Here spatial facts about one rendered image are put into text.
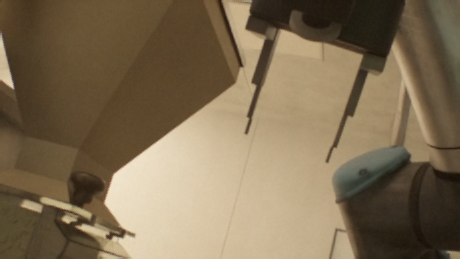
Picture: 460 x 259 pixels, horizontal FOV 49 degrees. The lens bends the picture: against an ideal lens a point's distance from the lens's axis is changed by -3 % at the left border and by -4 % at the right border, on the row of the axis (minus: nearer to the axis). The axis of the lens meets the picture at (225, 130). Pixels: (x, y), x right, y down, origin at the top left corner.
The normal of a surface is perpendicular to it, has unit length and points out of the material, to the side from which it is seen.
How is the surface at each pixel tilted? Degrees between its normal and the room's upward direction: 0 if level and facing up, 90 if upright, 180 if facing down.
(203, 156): 90
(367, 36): 114
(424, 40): 137
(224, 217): 90
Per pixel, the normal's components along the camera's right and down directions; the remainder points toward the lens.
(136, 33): -0.27, 0.07
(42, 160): -0.18, -0.33
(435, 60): -0.54, 0.42
